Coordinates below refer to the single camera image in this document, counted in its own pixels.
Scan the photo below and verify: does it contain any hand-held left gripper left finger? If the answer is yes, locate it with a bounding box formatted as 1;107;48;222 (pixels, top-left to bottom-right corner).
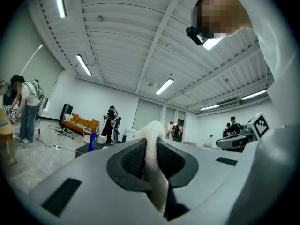
29;138;166;225

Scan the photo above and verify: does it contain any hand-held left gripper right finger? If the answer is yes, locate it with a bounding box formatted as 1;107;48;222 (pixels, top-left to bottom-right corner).
157;137;243;225

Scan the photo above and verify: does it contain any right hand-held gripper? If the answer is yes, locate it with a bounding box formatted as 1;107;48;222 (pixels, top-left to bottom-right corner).
216;112;270;149

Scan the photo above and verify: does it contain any white fluffy cloth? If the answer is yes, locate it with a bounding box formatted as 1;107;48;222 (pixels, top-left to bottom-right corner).
135;120;170;216

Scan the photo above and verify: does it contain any dark low table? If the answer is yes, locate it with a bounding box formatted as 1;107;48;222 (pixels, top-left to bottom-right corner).
75;142;116;158

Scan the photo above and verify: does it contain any blue bottle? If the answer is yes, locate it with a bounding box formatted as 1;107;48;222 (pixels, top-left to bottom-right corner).
88;131;98;152

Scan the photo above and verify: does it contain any ceiling tube light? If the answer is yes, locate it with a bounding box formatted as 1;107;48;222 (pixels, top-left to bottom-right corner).
199;104;220;111
155;77;175;96
54;0;68;19
241;89;268;101
75;53;93;77
202;37;224;51

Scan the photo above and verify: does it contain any white round side table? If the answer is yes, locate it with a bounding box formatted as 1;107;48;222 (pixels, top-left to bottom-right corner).
82;126;93;143

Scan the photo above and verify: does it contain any orange sofa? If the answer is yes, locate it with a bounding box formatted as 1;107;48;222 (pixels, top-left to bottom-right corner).
61;113;100;134

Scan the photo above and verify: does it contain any black upright panel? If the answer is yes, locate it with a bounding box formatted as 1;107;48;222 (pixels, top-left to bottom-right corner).
60;103;74;126

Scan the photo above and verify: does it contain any light wooden table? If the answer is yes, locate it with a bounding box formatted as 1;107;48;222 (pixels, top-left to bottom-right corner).
0;108;17;166

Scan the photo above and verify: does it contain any person's white shirt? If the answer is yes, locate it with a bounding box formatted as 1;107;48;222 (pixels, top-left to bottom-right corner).
225;0;300;225

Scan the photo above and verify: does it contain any person's head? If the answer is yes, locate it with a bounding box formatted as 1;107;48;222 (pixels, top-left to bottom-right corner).
193;0;254;40

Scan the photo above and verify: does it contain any bundle of floor cables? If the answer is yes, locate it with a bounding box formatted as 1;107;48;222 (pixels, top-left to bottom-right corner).
47;124;76;140

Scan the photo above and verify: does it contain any black head-worn camera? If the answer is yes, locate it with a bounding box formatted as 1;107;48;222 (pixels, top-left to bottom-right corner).
185;25;203;46

